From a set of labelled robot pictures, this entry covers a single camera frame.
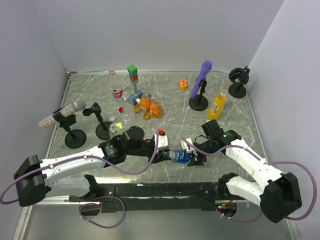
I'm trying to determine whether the blue label water bottle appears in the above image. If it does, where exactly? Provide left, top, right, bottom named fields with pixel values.
left=168, top=150, right=191, bottom=164

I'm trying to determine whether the yellow juice bottle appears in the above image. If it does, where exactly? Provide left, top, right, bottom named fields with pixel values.
left=208, top=90, right=227, bottom=120

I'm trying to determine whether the clear plastic bottle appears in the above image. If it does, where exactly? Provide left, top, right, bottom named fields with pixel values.
left=109, top=123, right=118, bottom=139

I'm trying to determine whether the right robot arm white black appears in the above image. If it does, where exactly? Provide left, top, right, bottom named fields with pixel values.
left=183, top=120, right=302, bottom=223

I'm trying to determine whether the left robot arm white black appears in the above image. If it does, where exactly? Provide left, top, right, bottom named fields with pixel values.
left=13, top=126, right=169, bottom=207

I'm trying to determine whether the short orange bottle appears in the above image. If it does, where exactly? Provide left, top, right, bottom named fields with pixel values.
left=150, top=100, right=162, bottom=118

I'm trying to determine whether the tall orange bottle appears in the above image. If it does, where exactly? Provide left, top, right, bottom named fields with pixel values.
left=139, top=93, right=151, bottom=113

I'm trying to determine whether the small clear bottle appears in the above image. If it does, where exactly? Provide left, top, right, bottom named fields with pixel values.
left=122, top=91, right=134, bottom=106

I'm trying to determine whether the red label water bottle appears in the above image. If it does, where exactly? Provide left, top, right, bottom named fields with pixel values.
left=108, top=69, right=123, bottom=98

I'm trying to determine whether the orange cap front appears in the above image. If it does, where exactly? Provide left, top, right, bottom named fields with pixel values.
left=143, top=112, right=151, bottom=120

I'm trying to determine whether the lime green block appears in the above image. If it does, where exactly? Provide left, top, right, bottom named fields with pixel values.
left=115, top=122, right=124, bottom=130

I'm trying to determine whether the orange cap near bottles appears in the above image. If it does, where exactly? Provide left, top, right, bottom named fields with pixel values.
left=134, top=106, right=141, bottom=113

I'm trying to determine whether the black microphone stand centre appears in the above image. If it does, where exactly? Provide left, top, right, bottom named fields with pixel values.
left=188, top=78, right=209, bottom=112

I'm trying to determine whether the empty black microphone stand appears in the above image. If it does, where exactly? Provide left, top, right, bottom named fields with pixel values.
left=82, top=102, right=112, bottom=140

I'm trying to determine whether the yellow orange toy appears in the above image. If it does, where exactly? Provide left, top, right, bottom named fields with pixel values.
left=179, top=79, right=188, bottom=91

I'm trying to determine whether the black stand holding microphone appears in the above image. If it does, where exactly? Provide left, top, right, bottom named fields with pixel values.
left=52, top=108, right=87, bottom=149

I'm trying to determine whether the colourful block tower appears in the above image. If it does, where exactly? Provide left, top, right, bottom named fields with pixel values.
left=127, top=64, right=151, bottom=106

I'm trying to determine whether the purple microphone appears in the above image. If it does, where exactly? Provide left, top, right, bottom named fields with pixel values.
left=190, top=60, right=213, bottom=99

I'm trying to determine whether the silver glitter microphone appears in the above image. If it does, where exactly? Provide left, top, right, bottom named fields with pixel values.
left=38, top=98, right=86, bottom=129

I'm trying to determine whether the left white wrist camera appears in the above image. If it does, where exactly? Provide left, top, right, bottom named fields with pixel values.
left=157, top=128, right=169, bottom=151

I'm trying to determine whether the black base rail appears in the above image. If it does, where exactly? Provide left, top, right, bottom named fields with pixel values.
left=68, top=182, right=233, bottom=213

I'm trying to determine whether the purple cable loop below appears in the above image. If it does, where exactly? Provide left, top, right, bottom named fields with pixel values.
left=78, top=196, right=127, bottom=229

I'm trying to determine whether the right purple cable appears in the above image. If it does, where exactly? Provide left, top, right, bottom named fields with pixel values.
left=183, top=137, right=318, bottom=223

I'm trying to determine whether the black ring stand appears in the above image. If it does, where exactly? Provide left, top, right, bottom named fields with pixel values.
left=228, top=65, right=250, bottom=99

